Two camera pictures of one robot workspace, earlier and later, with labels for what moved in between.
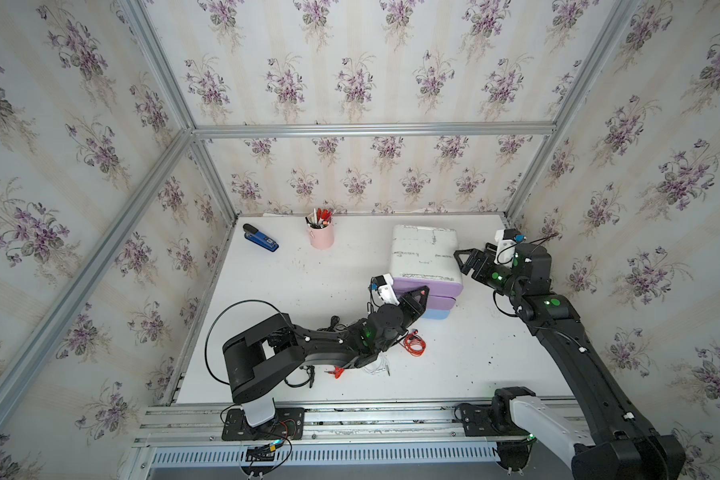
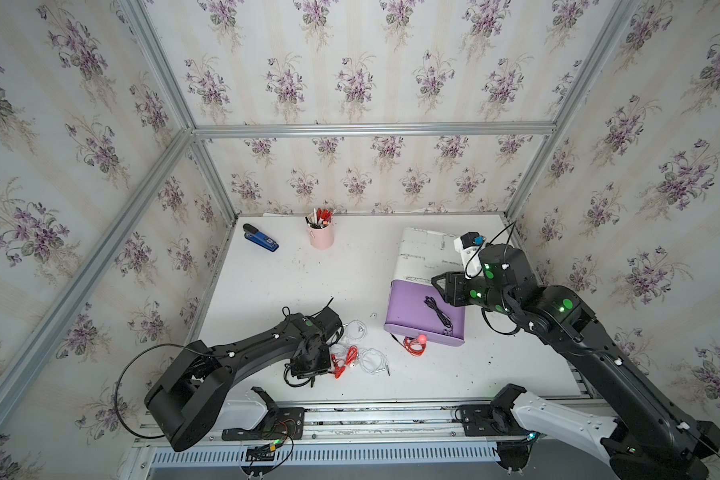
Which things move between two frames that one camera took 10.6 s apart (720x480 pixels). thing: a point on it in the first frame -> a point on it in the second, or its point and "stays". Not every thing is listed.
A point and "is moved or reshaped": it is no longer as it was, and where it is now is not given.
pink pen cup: (321, 238) stays
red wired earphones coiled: (414, 343) stays
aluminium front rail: (172, 422) stays
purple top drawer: (436, 287) is moved or reshaped
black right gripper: (484, 262) -> (452, 291)
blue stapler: (252, 234) stays
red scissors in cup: (323, 214) stays
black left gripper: (409, 299) -> (300, 373)
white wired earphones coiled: (383, 359) stays
